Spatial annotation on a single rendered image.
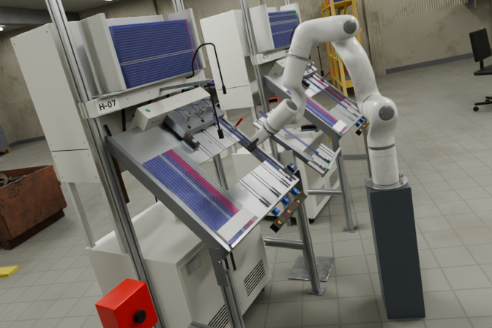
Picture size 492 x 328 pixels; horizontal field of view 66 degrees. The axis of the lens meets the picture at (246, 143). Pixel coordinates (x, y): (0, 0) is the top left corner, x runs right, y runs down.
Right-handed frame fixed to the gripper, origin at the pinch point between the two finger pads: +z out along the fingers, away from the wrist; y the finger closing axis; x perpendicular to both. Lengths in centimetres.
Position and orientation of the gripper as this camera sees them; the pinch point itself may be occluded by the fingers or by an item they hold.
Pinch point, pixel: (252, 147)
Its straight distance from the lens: 184.5
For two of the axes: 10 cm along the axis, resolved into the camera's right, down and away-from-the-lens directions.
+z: -5.5, 6.0, 5.8
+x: 6.7, 7.3, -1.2
